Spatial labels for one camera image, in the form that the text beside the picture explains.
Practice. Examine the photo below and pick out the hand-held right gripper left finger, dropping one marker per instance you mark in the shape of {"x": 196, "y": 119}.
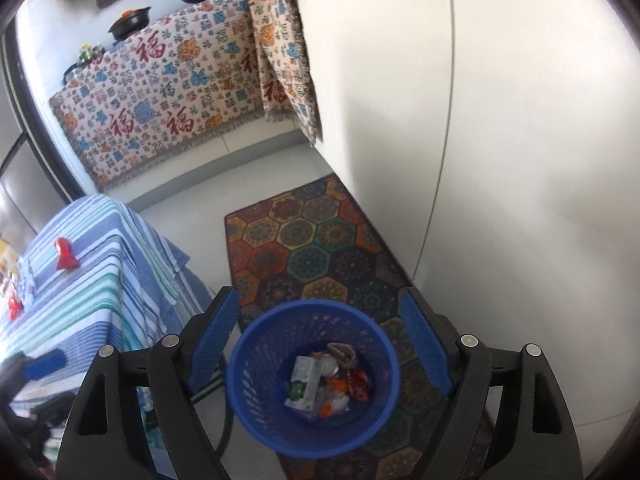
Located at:
{"x": 215, "y": 340}

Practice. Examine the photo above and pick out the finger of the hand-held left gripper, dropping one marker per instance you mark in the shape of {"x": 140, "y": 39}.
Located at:
{"x": 45, "y": 364}
{"x": 52, "y": 412}

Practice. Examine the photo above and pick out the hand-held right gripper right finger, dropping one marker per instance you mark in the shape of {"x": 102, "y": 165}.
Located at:
{"x": 425, "y": 345}

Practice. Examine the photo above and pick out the blue plastic basket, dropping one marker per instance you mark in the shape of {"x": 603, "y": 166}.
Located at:
{"x": 250, "y": 360}

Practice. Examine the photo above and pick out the dark red wrapper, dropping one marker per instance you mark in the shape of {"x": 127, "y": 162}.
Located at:
{"x": 360, "y": 385}

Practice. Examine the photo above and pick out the white and green carton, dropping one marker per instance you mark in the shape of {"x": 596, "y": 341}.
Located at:
{"x": 302, "y": 380}

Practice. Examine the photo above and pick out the aluminium can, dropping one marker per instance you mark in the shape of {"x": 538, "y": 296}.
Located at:
{"x": 329, "y": 362}

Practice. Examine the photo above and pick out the orange snack wrapper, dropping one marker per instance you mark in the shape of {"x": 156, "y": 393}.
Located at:
{"x": 332, "y": 392}

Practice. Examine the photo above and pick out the small red wrapper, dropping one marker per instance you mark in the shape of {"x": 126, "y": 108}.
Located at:
{"x": 12, "y": 307}

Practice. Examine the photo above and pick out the blue striped tablecloth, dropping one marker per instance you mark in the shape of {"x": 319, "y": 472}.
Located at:
{"x": 100, "y": 300}

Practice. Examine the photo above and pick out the yellow crumpled wrapper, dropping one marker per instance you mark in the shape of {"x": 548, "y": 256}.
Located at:
{"x": 4, "y": 250}

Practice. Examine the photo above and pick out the hexagon patterned rug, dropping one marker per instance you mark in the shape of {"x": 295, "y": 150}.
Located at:
{"x": 310, "y": 250}

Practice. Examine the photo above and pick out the grey refrigerator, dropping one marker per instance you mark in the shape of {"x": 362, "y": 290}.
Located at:
{"x": 15, "y": 185}

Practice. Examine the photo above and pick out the white cabinet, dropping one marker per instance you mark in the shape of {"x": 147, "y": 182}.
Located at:
{"x": 500, "y": 110}

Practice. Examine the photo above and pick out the printed blanket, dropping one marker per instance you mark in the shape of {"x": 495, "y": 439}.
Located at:
{"x": 175, "y": 90}

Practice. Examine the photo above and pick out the dark pot with lid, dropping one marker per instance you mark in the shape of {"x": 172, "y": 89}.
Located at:
{"x": 72, "y": 72}

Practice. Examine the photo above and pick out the small flower ornament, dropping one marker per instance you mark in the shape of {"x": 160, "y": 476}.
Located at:
{"x": 91, "y": 52}

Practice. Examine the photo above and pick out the black clay pot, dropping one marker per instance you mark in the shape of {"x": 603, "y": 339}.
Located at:
{"x": 130, "y": 22}

